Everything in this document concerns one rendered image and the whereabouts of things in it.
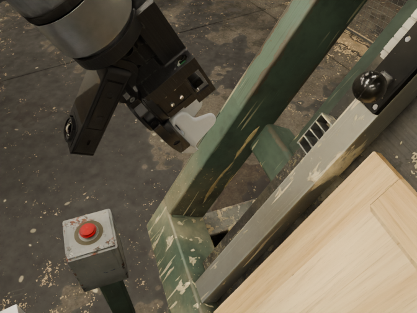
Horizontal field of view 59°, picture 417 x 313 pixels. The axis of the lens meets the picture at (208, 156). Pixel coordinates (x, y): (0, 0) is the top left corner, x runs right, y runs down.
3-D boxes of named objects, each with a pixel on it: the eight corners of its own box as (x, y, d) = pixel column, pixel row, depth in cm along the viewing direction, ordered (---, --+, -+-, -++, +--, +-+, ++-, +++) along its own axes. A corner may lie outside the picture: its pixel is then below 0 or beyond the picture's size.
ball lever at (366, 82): (363, 84, 53) (341, 90, 43) (382, 62, 52) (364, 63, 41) (385, 100, 52) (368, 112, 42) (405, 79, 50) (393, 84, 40)
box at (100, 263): (80, 254, 104) (61, 219, 90) (121, 242, 106) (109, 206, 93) (84, 294, 96) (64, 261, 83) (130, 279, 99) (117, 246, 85)
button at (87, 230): (80, 229, 89) (77, 225, 88) (96, 225, 90) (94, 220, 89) (81, 243, 87) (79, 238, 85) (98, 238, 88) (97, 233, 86)
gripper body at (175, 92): (219, 94, 39) (162, 8, 29) (157, 145, 39) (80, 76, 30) (188, 59, 43) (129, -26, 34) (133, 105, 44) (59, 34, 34)
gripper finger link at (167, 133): (196, 153, 42) (156, 112, 35) (185, 161, 42) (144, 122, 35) (179, 128, 45) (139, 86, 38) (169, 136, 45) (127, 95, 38)
